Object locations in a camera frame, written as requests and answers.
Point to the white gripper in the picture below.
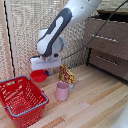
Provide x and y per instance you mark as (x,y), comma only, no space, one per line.
(45,62)

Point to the orange-red bowl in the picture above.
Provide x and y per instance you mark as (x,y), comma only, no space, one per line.
(38,76)

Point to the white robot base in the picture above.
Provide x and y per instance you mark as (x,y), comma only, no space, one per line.
(122,120)

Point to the yellow red snack box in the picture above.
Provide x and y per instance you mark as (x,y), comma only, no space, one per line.
(66,75)

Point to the pink plastic cup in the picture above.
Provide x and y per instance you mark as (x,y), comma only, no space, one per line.
(62,92)

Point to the small white carton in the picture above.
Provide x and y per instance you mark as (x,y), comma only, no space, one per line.
(71,86)

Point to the red shopping basket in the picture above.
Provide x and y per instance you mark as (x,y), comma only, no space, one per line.
(20,100)

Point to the beige woven screen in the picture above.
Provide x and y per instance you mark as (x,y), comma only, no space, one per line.
(26,33)

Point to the dark brown dresser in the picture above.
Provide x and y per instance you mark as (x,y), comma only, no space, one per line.
(110,46)

